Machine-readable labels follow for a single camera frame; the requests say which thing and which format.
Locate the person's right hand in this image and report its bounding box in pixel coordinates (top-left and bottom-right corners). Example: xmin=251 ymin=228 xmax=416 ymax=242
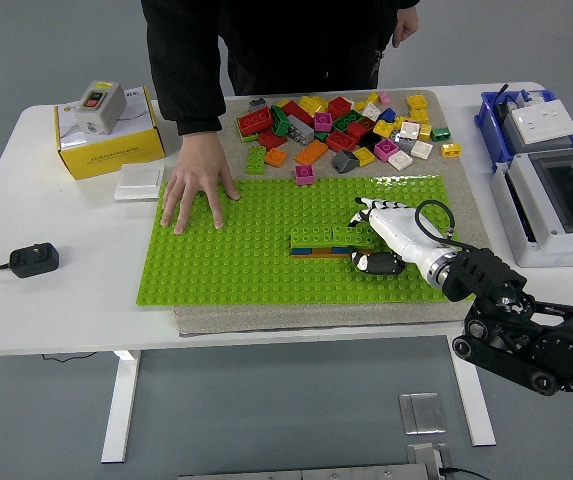
xmin=160 ymin=132 xmax=241 ymax=235

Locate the person's left hand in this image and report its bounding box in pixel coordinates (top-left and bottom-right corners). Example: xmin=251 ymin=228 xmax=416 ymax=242
xmin=391 ymin=8 xmax=421 ymax=50

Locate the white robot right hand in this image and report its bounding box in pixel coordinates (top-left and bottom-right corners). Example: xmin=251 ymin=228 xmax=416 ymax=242
xmin=348 ymin=196 xmax=455 ymax=289

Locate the green studded baseplate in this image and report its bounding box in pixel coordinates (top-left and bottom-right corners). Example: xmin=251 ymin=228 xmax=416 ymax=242
xmin=135 ymin=174 xmax=462 ymax=307

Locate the red two-by-four brick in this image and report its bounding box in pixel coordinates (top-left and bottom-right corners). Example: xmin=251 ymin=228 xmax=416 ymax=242
xmin=236 ymin=107 xmax=274 ymax=136

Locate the orange flat plate brick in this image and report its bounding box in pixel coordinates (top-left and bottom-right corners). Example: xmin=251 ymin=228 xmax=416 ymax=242
xmin=290 ymin=252 xmax=360 ymax=260

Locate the grey slope brick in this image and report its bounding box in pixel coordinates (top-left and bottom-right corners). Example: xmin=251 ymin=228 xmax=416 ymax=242
xmin=333 ymin=150 xmax=360 ymax=174

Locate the dark green brick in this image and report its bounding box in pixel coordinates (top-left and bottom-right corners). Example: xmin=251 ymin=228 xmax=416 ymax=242
xmin=269 ymin=105 xmax=291 ymax=137

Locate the red two-by-two brick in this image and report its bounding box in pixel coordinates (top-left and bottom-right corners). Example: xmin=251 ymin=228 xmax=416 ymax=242
xmin=327 ymin=96 xmax=353 ymax=120

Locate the grey two-by-four brick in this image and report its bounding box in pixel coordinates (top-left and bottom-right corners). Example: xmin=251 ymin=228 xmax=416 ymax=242
xmin=285 ymin=114 xmax=315 ymax=147

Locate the red two-by-three brick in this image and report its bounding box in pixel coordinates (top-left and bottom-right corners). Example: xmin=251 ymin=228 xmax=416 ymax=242
xmin=326 ymin=130 xmax=358 ymax=153

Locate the red long brick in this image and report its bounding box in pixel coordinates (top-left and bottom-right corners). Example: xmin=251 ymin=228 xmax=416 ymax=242
xmin=280 ymin=100 xmax=315 ymax=126

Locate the orange two-by-four brick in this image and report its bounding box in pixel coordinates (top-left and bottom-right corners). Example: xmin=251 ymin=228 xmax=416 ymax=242
xmin=294 ymin=139 xmax=330 ymax=165

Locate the grey-brown mat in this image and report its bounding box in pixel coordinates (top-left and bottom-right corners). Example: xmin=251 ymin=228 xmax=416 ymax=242
xmin=172 ymin=88 xmax=495 ymax=337

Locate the yellow cardboard box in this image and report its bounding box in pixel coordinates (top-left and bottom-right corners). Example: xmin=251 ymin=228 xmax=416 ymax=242
xmin=54 ymin=84 xmax=166 ymax=181

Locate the person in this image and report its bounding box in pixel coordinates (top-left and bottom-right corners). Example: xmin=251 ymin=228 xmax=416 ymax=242
xmin=140 ymin=0 xmax=422 ymax=137

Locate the blue plastic bin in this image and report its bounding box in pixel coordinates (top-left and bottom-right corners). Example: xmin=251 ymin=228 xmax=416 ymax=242
xmin=474 ymin=89 xmax=573 ymax=174

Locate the white power socket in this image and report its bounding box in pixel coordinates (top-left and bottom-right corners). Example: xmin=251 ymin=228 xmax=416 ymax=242
xmin=510 ymin=98 xmax=573 ymax=146

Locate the large metal floor plate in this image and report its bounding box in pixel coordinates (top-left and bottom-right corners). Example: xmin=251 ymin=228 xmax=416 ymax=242
xmin=398 ymin=392 xmax=446 ymax=435

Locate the white table leg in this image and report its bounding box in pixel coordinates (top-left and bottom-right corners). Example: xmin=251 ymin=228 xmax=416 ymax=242
xmin=446 ymin=333 xmax=497 ymax=448
xmin=100 ymin=349 xmax=142 ymax=464

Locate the black power adapter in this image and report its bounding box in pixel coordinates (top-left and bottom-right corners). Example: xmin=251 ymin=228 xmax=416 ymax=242
xmin=9 ymin=242 xmax=61 ymax=279

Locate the long metal bar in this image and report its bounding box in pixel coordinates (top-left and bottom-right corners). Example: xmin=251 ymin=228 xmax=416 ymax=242
xmin=178 ymin=462 xmax=432 ymax=480

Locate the white wall switch plate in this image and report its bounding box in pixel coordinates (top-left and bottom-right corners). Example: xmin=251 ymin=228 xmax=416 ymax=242
xmin=113 ymin=163 xmax=166 ymax=203

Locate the grey push-button switch box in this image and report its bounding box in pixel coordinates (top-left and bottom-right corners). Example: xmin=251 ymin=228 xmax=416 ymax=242
xmin=73 ymin=79 xmax=128 ymax=136

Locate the grey electrical enclosure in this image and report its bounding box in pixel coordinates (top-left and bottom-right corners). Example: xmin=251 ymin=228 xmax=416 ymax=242
xmin=490 ymin=145 xmax=573 ymax=269

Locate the metal floor bracket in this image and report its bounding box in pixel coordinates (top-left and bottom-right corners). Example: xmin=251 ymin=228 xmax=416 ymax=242
xmin=405 ymin=442 xmax=451 ymax=480

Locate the thin black hanging cable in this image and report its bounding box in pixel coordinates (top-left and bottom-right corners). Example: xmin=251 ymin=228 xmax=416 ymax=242
xmin=40 ymin=352 xmax=97 ymax=362

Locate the black floor cable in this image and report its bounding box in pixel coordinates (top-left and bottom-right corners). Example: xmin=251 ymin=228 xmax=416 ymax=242
xmin=438 ymin=466 xmax=490 ymax=480

